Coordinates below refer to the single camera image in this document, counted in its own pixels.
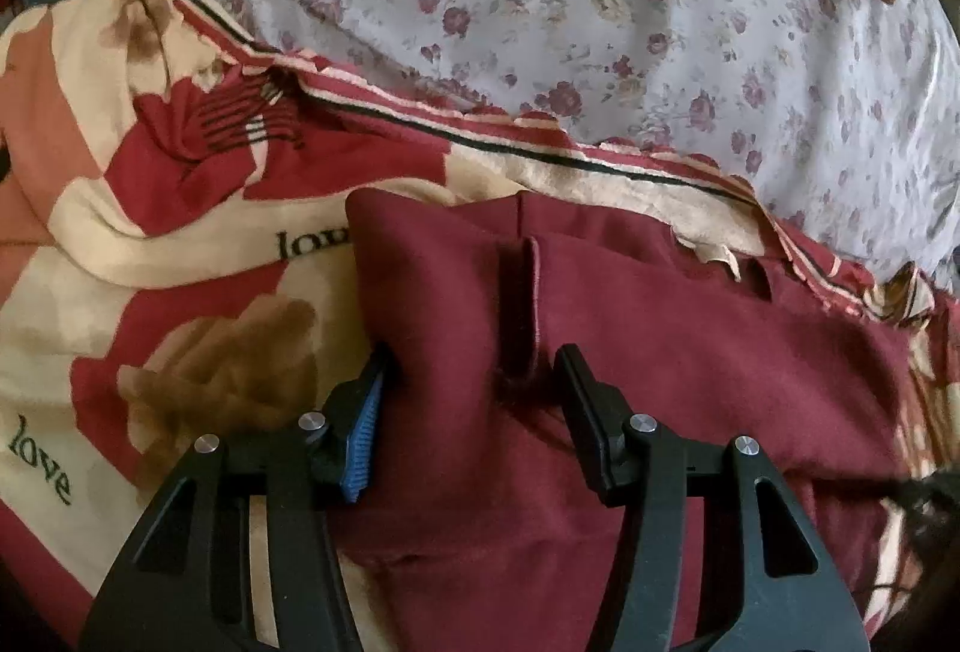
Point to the red and cream printed blanket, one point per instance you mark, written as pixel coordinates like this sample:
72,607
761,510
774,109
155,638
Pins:
150,262

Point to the maroon garment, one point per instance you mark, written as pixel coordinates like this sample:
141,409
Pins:
675,352

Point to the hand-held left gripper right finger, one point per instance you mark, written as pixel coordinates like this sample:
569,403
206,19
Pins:
592,423

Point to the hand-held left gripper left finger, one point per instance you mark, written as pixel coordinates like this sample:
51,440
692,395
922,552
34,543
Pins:
365,431

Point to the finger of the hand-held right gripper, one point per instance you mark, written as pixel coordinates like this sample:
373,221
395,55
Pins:
930,498

